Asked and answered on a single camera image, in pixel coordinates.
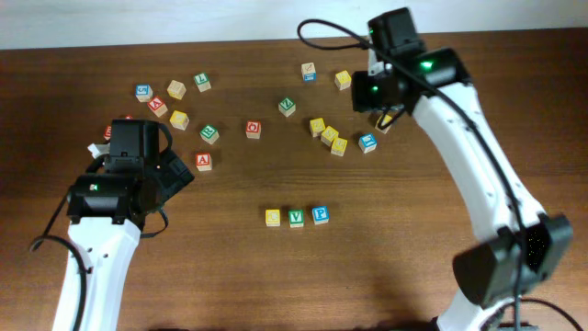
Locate blue block letter P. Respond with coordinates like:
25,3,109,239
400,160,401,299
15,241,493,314
311,206,330,224

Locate red block letter O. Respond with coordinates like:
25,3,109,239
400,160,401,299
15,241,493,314
245,120,261,139

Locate green block letter R left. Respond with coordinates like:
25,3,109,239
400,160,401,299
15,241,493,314
199,124,220,144

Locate red block letter A lower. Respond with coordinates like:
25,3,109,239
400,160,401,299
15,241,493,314
195,153,213,172

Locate blue block letter E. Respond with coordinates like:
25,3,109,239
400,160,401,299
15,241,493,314
358,133,378,154

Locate yellow block cluster left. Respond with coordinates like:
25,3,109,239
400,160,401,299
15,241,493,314
310,118,325,138

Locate plain wood yellow-side block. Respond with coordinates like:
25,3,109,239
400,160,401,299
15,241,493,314
167,80,187,100

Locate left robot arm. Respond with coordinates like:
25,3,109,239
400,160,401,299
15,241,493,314
52,120,194,330

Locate blue block digit 5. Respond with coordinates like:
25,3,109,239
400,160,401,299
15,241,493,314
134,85,153,103

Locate wood block blue side top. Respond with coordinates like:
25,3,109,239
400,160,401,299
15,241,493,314
301,63,317,82

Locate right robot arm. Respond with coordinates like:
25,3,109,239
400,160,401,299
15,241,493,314
352,8,573,330

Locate yellow block letter C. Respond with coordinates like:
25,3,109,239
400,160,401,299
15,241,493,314
265,209,281,227

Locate yellow block top right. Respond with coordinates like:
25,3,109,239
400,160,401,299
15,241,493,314
334,70,352,90

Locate yellow block cluster middle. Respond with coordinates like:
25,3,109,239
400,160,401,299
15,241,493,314
321,126,339,147

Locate green block letter Z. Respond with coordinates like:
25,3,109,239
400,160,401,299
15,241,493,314
278,97,296,117

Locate red block letter a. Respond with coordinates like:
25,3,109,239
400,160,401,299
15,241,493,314
147,96,168,118
195,153,213,172

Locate yellow block cluster lower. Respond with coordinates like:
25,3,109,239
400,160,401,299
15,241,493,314
331,137,348,156

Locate yellow block cluster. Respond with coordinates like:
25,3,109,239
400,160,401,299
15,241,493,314
310,118,325,138
321,126,339,147
331,137,348,156

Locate yellow block upper left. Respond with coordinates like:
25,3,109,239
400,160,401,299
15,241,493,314
170,110,189,131

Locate green block letter V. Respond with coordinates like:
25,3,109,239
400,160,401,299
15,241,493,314
288,210,304,228

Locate red block letter M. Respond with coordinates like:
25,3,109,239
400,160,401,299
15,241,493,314
104,125,112,141

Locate red block letter A upper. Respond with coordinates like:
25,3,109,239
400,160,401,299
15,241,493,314
147,96,168,118

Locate green block letter L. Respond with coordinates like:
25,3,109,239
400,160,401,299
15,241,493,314
194,73,211,92

